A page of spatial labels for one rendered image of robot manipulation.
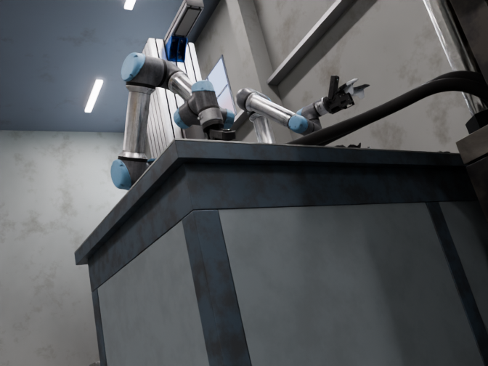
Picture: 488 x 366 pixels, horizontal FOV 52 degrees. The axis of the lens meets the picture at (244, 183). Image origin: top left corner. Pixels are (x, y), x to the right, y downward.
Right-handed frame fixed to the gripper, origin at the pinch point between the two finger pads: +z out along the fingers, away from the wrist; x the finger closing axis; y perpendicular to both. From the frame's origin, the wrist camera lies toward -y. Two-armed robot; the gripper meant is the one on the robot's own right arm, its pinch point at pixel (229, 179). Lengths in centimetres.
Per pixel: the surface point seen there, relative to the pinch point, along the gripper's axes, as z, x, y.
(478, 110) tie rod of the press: 11, -43, -58
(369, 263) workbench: 39, -5, -51
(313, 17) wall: -310, -307, 339
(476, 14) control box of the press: 1, -26, -81
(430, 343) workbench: 58, -14, -49
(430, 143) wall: -79, -309, 233
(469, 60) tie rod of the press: -2, -46, -59
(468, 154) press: 21, -38, -55
